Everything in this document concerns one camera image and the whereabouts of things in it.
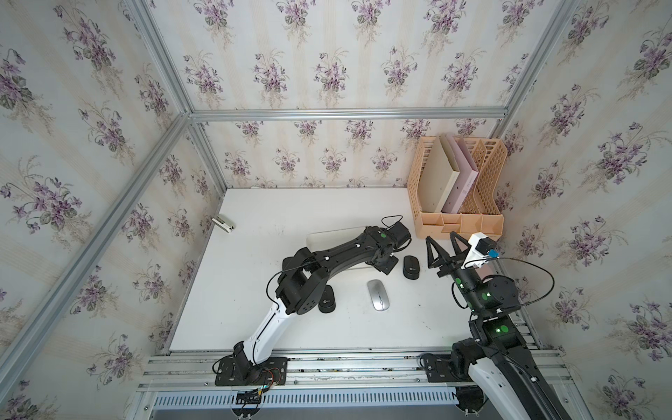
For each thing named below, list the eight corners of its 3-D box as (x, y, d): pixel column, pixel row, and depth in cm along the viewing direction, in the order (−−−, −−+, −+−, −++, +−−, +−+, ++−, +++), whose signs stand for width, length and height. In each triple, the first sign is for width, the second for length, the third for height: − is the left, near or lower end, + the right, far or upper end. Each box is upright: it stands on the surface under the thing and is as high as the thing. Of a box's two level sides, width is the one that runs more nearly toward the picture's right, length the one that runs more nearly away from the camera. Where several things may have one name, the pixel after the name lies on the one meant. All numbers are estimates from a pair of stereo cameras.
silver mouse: (375, 313, 86) (376, 310, 84) (366, 284, 93) (366, 281, 91) (390, 309, 87) (391, 307, 85) (379, 281, 93) (380, 278, 92)
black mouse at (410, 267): (404, 279, 93) (405, 276, 91) (400, 259, 99) (402, 255, 97) (420, 279, 93) (422, 276, 91) (415, 259, 99) (417, 255, 97)
